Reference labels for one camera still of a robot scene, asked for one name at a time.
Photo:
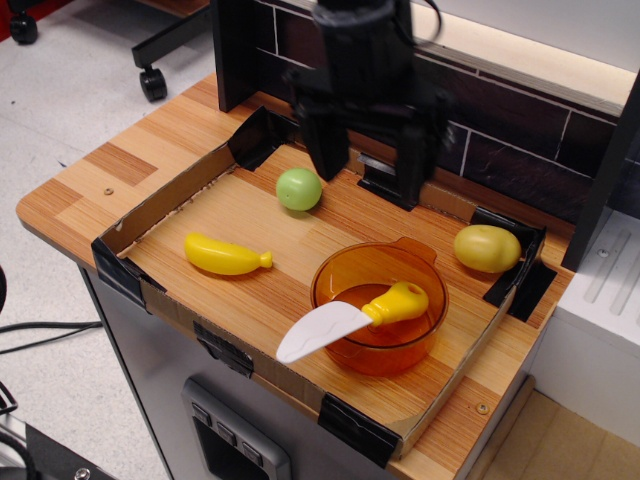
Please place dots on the yellow white toy knife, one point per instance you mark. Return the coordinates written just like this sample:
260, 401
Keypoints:
332, 321

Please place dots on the orange transparent plastic pot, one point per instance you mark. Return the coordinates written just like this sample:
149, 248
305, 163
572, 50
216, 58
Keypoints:
362, 272

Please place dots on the black office chair base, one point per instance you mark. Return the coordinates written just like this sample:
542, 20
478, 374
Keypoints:
193, 19

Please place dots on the grey oven control panel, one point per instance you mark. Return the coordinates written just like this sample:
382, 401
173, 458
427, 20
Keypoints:
232, 448

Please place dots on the yellow toy banana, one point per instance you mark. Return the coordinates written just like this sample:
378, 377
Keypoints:
223, 258

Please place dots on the green toy apple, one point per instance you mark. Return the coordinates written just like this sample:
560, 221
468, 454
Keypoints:
298, 189

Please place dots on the black caster wheel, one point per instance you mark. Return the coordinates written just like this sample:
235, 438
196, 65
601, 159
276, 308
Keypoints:
23, 29

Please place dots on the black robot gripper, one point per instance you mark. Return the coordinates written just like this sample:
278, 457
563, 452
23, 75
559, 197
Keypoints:
370, 84

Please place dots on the taped cardboard fence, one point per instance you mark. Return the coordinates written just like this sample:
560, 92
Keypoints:
170, 321

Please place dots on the yellow-green toy potato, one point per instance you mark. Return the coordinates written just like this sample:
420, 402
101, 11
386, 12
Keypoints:
487, 248

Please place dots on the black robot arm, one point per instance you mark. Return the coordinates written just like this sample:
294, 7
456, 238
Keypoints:
379, 178

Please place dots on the black vertical post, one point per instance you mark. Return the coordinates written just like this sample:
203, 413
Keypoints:
244, 48

